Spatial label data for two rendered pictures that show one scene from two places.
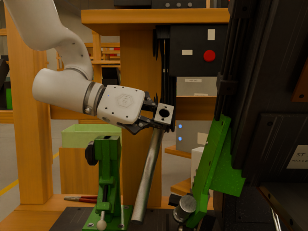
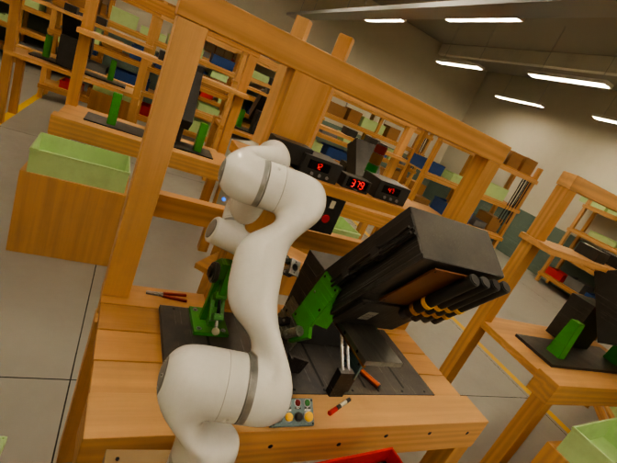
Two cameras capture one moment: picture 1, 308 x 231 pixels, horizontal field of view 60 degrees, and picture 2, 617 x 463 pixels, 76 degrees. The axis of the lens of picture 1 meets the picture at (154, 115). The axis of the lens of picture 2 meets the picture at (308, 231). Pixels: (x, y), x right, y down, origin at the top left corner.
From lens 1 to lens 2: 0.89 m
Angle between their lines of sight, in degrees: 33
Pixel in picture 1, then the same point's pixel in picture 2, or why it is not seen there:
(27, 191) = (114, 285)
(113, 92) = not seen: hidden behind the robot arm
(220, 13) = (345, 194)
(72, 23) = not seen: outside the picture
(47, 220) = (146, 317)
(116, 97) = not seen: hidden behind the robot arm
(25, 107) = (141, 208)
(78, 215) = (177, 315)
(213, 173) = (320, 316)
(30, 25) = (251, 216)
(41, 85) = (221, 236)
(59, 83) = (235, 237)
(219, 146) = (329, 303)
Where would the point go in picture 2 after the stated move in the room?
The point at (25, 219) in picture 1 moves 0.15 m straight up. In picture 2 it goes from (123, 315) to (134, 279)
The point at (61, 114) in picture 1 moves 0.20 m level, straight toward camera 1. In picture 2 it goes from (163, 214) to (190, 241)
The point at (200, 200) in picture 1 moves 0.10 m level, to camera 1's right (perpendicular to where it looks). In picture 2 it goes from (308, 331) to (332, 333)
